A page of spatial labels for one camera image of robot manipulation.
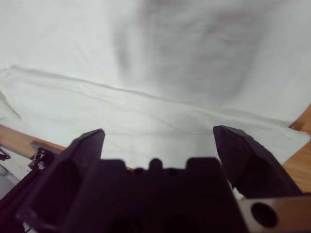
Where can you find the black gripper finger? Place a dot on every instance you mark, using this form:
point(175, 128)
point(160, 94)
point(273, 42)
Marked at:
point(252, 165)
point(60, 187)

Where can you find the white Unitree T-shirt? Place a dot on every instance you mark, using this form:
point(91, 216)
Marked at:
point(146, 73)

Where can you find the white block with dark post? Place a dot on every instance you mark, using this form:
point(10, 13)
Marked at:
point(29, 167)

